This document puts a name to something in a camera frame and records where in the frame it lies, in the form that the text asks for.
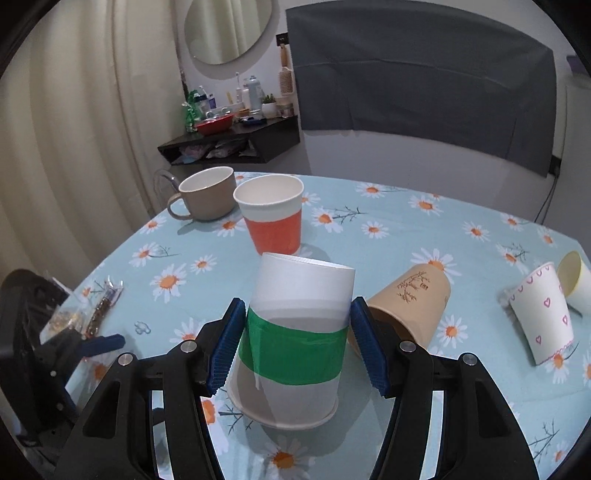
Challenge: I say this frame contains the brown snack bar wrapper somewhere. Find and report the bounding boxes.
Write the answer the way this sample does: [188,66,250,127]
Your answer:
[83,278,124,335]

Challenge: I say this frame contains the white paper cup green band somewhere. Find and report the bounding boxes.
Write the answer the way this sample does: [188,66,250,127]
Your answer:
[226,252,356,431]

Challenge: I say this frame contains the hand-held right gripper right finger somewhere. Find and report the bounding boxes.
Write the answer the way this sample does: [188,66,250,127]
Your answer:
[349,298,541,480]

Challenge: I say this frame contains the blue daisy tablecloth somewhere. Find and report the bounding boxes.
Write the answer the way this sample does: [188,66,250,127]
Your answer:
[18,172,591,480]

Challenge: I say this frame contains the oval wall mirror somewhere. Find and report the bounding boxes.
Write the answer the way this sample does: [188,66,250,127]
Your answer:
[184,0,274,65]

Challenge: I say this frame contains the black wall shelf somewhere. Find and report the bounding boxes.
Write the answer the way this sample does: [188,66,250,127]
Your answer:
[157,115,301,165]

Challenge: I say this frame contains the red bowl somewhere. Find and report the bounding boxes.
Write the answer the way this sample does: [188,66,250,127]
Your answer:
[195,114,235,136]

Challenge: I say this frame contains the brown paper cup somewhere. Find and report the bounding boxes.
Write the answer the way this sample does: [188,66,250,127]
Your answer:
[347,264,451,358]

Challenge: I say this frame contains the wooden hairbrush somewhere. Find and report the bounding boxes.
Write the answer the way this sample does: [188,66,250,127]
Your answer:
[278,44,296,95]

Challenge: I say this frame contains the grey spray bottle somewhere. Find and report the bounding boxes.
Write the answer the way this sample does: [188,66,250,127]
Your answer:
[243,75,262,110]

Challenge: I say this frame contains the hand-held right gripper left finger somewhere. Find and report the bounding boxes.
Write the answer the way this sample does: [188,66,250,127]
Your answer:
[53,298,245,480]

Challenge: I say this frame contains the orange and white paper cup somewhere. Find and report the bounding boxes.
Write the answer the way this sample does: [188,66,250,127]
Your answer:
[233,174,304,256]

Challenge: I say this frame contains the white paper cup pink hearts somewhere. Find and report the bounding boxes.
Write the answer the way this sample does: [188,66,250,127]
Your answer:
[508,261,574,365]

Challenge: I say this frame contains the pale yellow paper cup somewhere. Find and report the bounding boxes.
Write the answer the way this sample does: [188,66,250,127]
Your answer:
[556,251,591,312]

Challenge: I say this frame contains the beige ceramic mug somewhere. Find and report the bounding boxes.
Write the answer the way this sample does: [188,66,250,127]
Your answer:
[167,166,237,222]

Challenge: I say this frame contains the cream curtain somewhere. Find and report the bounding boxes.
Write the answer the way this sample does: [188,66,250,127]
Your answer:
[0,0,186,278]

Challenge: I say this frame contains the black cable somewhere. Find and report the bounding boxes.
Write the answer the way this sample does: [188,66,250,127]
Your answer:
[533,157,561,224]

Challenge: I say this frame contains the dark grey hanging cloth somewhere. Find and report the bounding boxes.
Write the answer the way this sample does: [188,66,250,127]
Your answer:
[286,4,556,176]

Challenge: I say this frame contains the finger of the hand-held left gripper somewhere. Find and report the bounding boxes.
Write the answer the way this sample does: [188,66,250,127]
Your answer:
[41,333,126,370]

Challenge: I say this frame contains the clear snack packet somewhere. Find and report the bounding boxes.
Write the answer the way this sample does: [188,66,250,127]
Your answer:
[44,307,88,344]

